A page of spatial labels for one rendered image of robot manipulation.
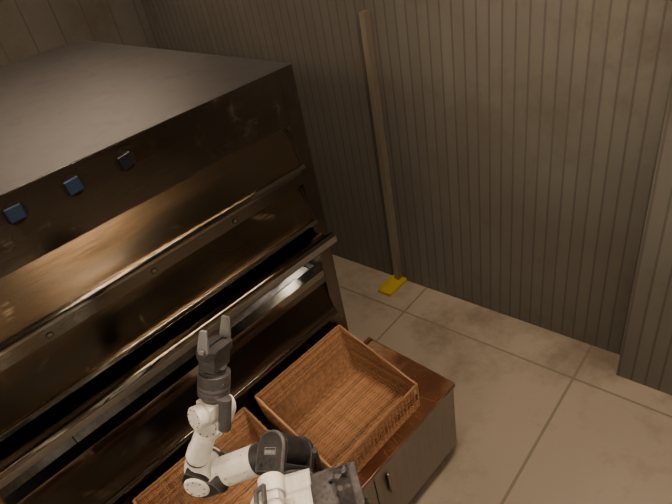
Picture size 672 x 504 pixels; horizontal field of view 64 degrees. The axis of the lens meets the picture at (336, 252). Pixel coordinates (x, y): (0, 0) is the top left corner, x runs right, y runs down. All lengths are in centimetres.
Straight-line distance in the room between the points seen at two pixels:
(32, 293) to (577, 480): 258
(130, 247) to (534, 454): 230
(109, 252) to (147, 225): 15
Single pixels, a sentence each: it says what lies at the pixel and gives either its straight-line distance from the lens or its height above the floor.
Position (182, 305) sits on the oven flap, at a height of 148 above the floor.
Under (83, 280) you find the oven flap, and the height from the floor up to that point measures 176.
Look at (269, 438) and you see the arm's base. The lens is 157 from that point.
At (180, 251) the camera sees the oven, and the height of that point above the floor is 166.
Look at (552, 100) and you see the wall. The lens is 297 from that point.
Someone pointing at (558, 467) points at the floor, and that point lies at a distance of 316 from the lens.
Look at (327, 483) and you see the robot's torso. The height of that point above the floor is 140.
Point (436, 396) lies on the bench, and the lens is 265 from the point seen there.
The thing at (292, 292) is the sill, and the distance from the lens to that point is 238.
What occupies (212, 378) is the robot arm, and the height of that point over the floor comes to 163.
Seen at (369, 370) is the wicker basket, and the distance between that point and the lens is 271.
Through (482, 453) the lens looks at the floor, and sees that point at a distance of 317.
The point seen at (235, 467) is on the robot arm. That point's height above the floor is 133.
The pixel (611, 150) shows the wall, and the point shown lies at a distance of 298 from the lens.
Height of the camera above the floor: 263
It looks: 35 degrees down
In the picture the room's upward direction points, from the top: 12 degrees counter-clockwise
